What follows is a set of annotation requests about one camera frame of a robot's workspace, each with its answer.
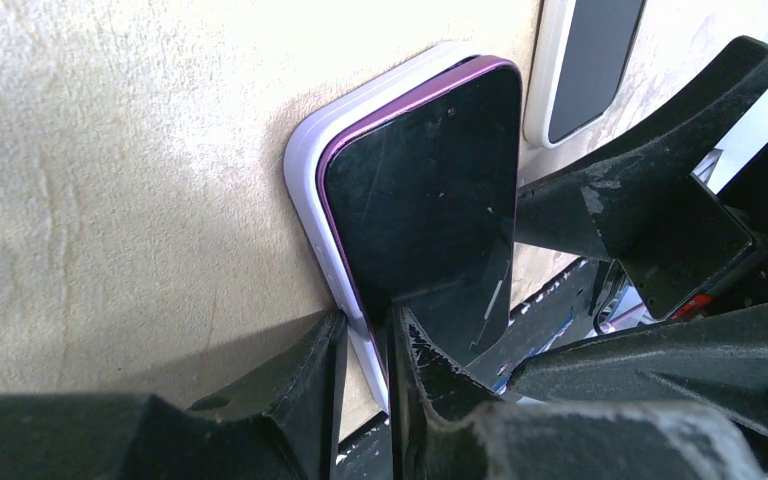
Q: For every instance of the black phone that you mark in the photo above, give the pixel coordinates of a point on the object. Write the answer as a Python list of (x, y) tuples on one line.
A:
[(421, 198), (599, 42)]

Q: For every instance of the white phone case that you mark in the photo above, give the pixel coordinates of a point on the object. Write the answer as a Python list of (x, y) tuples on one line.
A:
[(554, 26)]

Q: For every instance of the purple phone case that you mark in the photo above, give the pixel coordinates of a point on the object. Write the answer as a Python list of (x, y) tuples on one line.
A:
[(302, 158)]

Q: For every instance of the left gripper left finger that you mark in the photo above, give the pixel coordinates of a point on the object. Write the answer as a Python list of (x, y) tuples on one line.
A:
[(279, 421)]

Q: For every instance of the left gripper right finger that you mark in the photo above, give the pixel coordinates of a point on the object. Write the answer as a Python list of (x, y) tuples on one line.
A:
[(446, 425)]

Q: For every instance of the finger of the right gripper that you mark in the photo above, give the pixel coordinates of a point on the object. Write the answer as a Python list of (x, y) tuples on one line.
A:
[(636, 200), (719, 361)]

